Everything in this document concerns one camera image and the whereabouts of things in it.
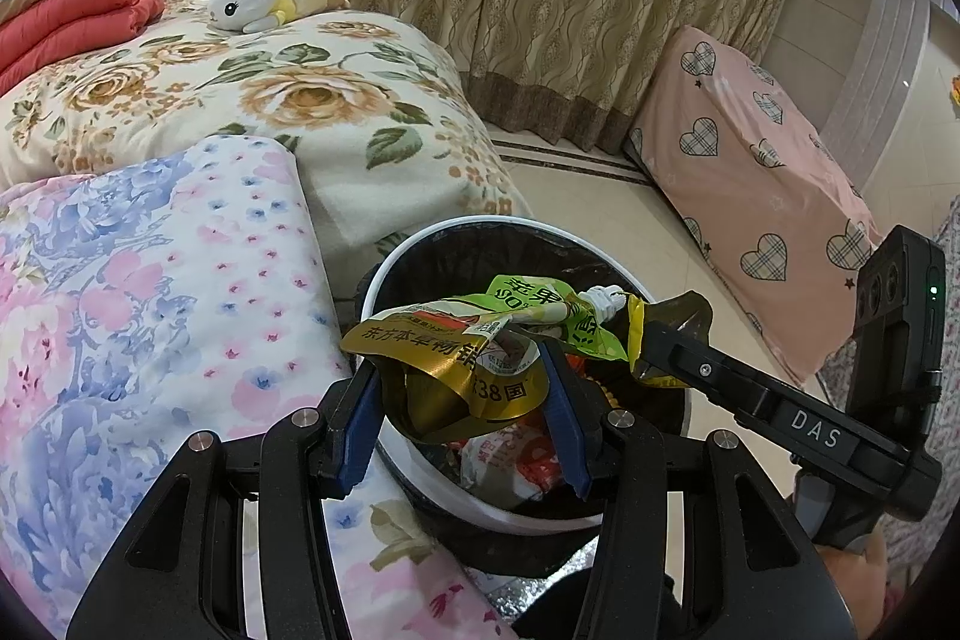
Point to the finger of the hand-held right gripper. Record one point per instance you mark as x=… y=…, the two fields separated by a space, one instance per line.
x=727 y=411
x=705 y=366

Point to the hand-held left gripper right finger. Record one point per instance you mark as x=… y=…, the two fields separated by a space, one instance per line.
x=559 y=415

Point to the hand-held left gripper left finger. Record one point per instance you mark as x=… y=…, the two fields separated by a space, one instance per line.
x=360 y=430

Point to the brown foil wrapper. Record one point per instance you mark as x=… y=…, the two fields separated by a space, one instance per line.
x=679 y=310

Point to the gold foil wrapper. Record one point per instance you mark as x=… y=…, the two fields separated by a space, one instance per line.
x=442 y=377

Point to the white trash bin black liner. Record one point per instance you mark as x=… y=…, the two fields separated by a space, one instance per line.
x=480 y=265

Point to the person's right hand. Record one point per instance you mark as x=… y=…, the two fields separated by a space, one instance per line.
x=855 y=587

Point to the white red plastic bag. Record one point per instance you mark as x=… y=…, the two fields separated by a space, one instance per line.
x=502 y=460

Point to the silver foil mat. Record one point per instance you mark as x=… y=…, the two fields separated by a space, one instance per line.
x=525 y=595

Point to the pink heart print cloth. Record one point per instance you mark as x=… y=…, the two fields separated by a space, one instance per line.
x=735 y=160

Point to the beige floral quilt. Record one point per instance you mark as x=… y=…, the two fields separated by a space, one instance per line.
x=225 y=85

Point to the folded red quilt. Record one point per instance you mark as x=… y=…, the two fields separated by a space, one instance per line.
x=67 y=10

